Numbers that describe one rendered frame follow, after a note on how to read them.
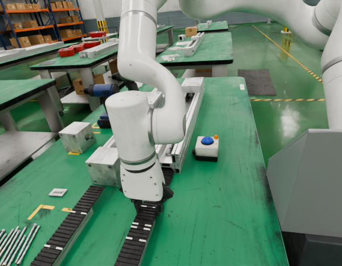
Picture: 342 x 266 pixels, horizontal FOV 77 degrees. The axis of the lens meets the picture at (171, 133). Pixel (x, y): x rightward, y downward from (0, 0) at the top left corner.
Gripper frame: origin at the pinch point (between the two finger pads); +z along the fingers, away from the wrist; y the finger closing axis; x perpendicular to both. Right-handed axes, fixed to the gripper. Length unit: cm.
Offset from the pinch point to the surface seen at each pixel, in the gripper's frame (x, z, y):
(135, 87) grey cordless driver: 73, -9, -32
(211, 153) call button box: 26.1, 0.3, 14.9
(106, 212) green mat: -1.2, 3.8, -13.1
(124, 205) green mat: 2.2, 3.8, -8.9
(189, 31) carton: 406, -4, -54
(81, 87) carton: 245, 49, -204
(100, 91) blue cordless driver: 48, -16, -37
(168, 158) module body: 20.8, -0.6, 0.2
